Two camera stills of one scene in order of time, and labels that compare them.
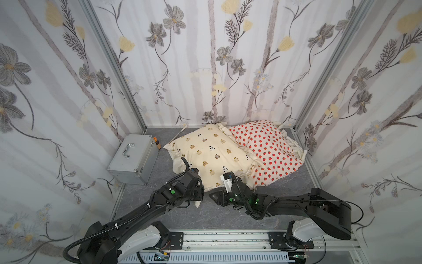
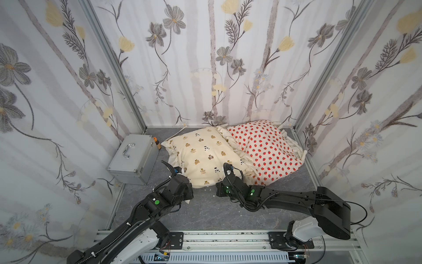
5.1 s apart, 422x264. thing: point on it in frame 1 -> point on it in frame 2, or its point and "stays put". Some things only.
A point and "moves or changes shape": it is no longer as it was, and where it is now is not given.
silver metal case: [134, 160] stays put
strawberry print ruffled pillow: [271, 153] stays put
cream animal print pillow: [215, 150] moves or changes shape
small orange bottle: [157, 142] stays put
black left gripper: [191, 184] -> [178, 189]
